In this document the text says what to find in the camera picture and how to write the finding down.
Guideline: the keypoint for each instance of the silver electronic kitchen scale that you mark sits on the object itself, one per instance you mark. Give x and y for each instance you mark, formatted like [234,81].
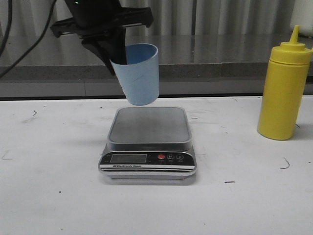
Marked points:
[149,145]

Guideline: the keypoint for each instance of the stainless steel back counter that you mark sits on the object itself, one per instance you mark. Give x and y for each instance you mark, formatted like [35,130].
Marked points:
[189,66]

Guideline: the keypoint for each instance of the yellow squeeze bottle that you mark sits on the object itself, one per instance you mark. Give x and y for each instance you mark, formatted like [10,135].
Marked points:
[287,72]

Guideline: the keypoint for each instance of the light blue plastic cup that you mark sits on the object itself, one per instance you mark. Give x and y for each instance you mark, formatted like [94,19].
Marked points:
[139,77]

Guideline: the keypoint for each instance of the white container on counter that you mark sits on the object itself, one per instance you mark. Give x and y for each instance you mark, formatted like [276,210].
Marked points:
[302,15]

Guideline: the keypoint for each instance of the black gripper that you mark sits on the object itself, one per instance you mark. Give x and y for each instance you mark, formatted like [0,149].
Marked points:
[92,17]

